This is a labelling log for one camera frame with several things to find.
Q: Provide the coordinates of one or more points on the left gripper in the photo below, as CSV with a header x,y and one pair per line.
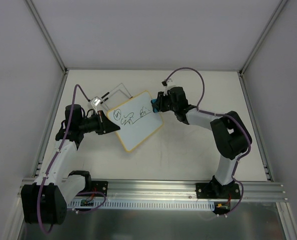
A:
x,y
101,122

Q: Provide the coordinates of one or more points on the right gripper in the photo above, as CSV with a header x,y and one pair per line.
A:
x,y
162,101

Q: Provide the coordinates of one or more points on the blue whiteboard eraser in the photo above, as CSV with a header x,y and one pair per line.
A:
x,y
155,107

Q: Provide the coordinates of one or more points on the yellow framed whiteboard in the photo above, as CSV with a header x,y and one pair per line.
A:
x,y
136,119

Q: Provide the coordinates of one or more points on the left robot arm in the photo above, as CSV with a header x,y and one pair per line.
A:
x,y
45,200

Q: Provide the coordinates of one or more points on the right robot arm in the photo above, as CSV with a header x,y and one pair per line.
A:
x,y
231,137

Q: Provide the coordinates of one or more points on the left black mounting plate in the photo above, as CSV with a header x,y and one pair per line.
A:
x,y
99,186

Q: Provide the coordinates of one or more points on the black mounting plate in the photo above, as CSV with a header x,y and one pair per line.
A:
x,y
99,186
213,190

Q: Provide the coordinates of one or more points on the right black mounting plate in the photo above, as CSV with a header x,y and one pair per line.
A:
x,y
213,190

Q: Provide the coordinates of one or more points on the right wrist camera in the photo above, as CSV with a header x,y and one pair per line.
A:
x,y
167,84

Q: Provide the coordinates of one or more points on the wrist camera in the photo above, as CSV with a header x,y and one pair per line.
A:
x,y
94,102
167,84

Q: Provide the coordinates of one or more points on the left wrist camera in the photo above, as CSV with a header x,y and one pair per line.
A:
x,y
94,102

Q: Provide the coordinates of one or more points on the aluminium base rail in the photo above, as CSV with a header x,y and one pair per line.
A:
x,y
185,190

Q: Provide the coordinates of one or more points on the left aluminium frame post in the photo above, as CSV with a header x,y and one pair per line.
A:
x,y
45,33

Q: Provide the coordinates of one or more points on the aluminium frame post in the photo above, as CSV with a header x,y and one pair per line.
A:
x,y
45,33
264,33

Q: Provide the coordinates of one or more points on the white slotted cable duct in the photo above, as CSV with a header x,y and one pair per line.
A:
x,y
123,204

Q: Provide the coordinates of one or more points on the right aluminium frame post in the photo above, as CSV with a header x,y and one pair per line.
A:
x,y
264,33

